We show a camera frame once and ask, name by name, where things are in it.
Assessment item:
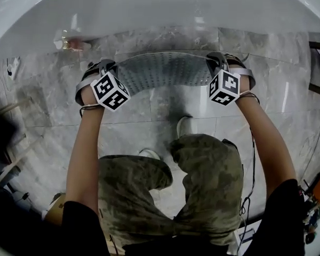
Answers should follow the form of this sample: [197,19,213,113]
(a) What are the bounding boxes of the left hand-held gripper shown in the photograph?
[75,59,131,113]

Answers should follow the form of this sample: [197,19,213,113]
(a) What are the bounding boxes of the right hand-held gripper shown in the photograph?
[206,51,257,106]

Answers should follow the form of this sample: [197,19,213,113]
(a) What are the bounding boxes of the grey perforated bath mat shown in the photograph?
[114,51,215,97]

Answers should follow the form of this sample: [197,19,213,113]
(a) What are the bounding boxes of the person's right forearm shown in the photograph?
[234,76,298,199]

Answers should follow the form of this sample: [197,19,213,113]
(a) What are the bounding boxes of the person's left forearm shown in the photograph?
[65,89,105,215]

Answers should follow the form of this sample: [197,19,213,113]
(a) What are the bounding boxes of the grey marble tile floor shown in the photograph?
[0,27,320,223]

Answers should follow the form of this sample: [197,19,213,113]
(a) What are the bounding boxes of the pink bottle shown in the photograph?
[54,30,93,52]

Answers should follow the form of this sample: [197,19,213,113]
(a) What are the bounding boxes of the person's right white shoe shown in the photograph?
[175,115,198,138]

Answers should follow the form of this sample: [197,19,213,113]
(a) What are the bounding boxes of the person's white shoe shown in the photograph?
[175,115,198,138]
[138,148,161,161]

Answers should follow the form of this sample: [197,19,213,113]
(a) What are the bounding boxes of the white bathtub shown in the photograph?
[0,0,320,57]

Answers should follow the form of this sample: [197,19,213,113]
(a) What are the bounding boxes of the person's left white shoe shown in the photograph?
[138,148,161,161]

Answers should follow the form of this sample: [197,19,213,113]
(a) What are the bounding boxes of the person's camouflage trousers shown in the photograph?
[97,133,245,246]

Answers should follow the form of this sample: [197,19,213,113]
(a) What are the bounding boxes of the large cardboard box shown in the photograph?
[44,193,67,226]

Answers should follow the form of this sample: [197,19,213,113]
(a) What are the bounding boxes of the person's black shirt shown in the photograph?
[61,179,306,256]

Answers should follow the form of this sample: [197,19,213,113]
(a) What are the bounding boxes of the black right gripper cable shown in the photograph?
[239,126,257,256]

